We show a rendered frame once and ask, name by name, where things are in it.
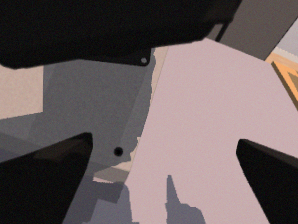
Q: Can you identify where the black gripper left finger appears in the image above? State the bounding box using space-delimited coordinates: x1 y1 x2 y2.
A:
0 132 93 224

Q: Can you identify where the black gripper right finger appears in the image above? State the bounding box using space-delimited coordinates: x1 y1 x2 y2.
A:
236 139 298 224

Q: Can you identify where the flat orange board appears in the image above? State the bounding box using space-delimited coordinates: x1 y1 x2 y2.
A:
271 61 298 111

